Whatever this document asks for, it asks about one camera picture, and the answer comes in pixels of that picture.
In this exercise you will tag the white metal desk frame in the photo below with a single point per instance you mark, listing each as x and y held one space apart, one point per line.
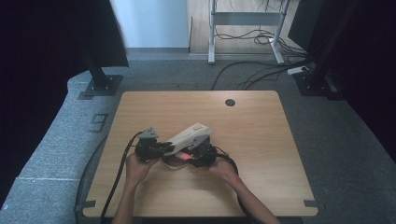
246 18

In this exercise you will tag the dark curtain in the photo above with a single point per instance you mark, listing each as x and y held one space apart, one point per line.
46 46

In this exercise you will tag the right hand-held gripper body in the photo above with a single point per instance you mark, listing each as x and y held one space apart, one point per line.
205 154

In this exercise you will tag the grey tape piece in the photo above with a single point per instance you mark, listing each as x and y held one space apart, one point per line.
85 205
311 203

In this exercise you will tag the grey white handheld device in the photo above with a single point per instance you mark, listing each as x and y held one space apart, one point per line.
188 137

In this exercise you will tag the small red object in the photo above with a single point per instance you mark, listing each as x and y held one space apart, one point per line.
184 156

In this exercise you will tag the person's left hand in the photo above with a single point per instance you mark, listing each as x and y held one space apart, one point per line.
138 169

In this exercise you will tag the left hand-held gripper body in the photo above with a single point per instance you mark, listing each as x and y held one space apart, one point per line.
148 147

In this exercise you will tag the grey tape floor marking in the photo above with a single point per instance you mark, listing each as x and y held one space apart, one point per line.
99 122

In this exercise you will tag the white floor power strip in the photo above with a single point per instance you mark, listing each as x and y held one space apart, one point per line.
297 70

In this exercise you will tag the black stand with base plate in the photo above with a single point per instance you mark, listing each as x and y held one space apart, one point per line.
102 82
320 79

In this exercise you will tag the person's right hand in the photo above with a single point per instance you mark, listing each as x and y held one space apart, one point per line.
222 171

